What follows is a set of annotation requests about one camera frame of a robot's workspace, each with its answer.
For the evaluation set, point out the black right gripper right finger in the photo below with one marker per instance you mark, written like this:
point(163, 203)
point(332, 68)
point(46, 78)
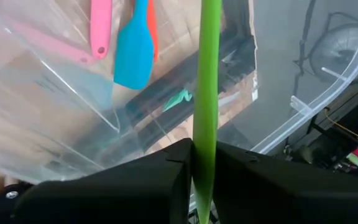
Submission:
point(291, 199)

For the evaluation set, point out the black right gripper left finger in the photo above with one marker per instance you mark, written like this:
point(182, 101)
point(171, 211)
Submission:
point(120, 199)

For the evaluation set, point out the blue silicone spatula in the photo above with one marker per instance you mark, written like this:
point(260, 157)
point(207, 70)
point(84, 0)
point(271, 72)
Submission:
point(134, 59)

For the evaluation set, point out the green silicone spatula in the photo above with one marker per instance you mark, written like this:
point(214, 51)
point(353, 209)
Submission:
point(208, 77)

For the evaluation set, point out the orange silicone spatula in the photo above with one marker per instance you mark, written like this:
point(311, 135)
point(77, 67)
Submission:
point(152, 28)

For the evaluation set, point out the black equipment box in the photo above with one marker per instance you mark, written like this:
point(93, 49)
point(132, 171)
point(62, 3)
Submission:
point(322, 149)

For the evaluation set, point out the clear plastic bin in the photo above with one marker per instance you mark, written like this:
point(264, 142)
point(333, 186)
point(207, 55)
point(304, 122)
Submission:
point(42, 124)

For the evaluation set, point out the black floor fan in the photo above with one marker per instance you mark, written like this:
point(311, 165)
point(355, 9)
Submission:
point(340, 49)

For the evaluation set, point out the black aluminium table frame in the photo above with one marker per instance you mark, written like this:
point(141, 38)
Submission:
point(228, 62)

